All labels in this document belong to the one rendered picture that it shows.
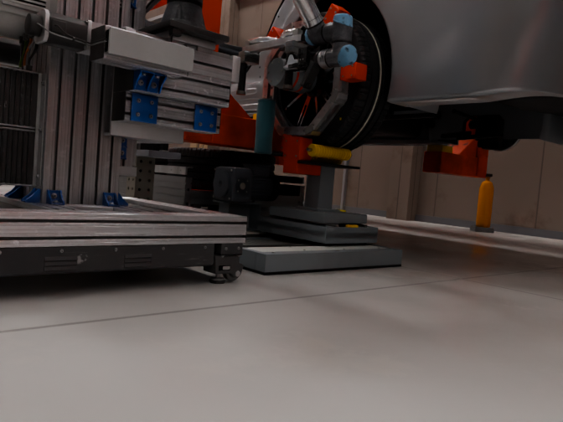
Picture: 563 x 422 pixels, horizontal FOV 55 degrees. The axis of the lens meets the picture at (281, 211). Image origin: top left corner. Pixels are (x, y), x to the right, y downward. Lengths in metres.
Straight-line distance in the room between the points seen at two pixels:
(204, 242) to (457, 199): 5.08
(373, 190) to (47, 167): 5.83
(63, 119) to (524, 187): 5.14
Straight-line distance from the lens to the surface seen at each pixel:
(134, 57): 1.60
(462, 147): 4.65
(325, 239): 2.44
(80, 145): 1.86
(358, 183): 7.45
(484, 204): 5.94
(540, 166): 6.19
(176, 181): 2.96
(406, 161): 6.75
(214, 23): 2.91
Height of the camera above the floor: 0.36
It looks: 3 degrees down
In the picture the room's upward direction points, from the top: 5 degrees clockwise
